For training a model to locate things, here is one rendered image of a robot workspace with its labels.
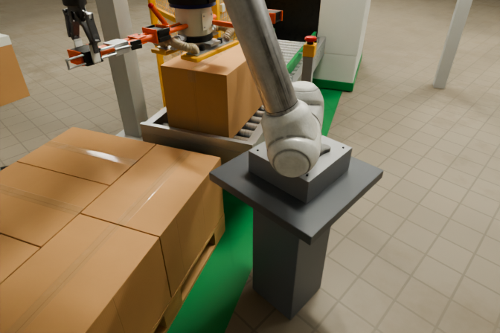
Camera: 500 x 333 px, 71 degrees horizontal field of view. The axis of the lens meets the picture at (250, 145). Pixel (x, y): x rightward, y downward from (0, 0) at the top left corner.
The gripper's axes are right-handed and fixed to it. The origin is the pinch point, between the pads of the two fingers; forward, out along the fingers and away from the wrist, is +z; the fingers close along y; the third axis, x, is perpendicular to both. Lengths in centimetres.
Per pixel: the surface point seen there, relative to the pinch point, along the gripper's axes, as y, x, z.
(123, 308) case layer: -40, 35, 76
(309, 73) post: -36, -117, 37
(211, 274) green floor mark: -33, -18, 120
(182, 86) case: 11, -57, 35
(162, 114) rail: 34, -60, 60
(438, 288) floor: -137, -76, 119
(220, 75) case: -12, -61, 25
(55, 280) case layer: -18, 44, 65
